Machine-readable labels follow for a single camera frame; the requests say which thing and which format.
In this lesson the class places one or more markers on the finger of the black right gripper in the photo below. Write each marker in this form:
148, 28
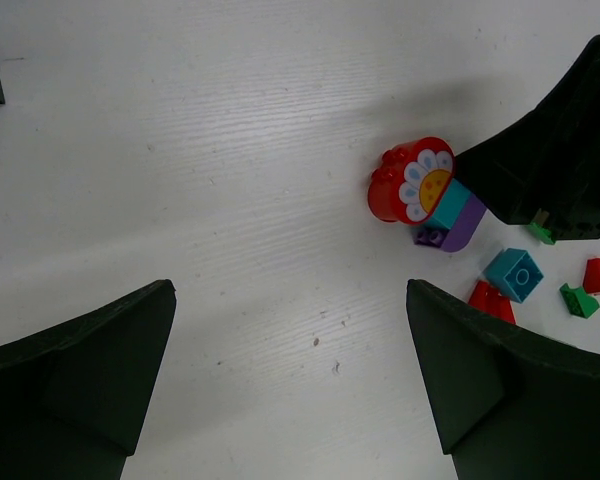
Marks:
545, 168

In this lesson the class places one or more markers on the green slope lego piece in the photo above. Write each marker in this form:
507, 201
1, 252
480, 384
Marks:
578, 302

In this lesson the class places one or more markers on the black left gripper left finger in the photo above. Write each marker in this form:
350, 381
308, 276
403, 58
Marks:
74, 397

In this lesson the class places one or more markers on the red slope lego piece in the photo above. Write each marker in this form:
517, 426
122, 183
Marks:
500, 307

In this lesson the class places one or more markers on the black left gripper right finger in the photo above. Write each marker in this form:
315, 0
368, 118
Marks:
507, 403

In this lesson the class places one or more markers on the red small lego brick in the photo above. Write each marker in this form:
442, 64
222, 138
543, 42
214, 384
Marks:
591, 280

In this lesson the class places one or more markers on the teal square lego brick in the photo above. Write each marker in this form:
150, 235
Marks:
514, 273

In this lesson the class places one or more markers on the red arch lego piece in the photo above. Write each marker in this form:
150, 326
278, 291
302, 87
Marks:
484, 297

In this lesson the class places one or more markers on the green flat lego plate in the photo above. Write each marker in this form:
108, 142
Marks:
538, 229

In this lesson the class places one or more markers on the purple curved lego brick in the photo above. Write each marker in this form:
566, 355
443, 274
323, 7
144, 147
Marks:
459, 235

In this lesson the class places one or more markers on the red flower lego brick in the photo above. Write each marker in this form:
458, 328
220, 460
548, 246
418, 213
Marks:
410, 181

